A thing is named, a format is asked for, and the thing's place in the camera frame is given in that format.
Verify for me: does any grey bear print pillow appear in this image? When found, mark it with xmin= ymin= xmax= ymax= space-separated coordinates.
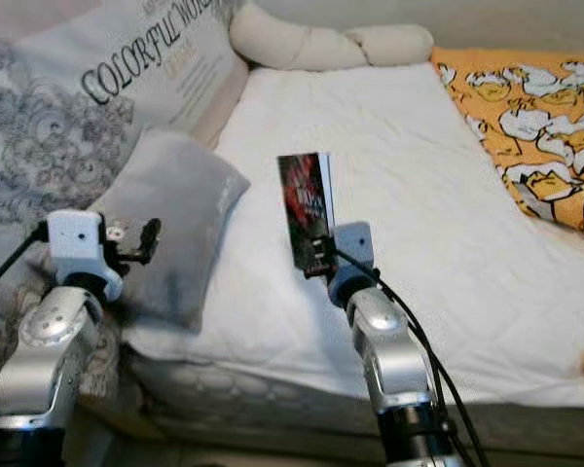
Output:
xmin=86 ymin=126 xmax=252 ymax=333

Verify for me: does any dark red cover book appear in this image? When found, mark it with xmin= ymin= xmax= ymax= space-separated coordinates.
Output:
xmin=276 ymin=151 xmax=338 ymax=283

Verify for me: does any white quilted mattress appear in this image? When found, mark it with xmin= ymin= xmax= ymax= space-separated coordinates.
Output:
xmin=121 ymin=60 xmax=584 ymax=410

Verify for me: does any large grey floral patterned cushion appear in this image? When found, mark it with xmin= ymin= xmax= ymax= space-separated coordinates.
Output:
xmin=0 ymin=0 xmax=250 ymax=376

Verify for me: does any grey bed base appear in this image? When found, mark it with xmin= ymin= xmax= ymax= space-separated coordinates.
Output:
xmin=107 ymin=348 xmax=584 ymax=467

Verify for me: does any cream knotted bolster pillow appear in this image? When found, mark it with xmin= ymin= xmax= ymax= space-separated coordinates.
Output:
xmin=228 ymin=2 xmax=436 ymax=72

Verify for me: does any yellow duck print blanket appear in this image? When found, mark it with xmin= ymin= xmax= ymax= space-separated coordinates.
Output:
xmin=430 ymin=46 xmax=584 ymax=244

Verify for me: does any grey-blue right wrist camera mount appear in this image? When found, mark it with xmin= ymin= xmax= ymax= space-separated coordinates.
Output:
xmin=328 ymin=221 xmax=377 ymax=303

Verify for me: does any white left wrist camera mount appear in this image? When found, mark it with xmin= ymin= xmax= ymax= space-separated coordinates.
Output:
xmin=46 ymin=210 xmax=126 ymax=299

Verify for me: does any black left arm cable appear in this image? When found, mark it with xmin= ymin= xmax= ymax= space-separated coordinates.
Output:
xmin=0 ymin=222 xmax=52 ymax=301

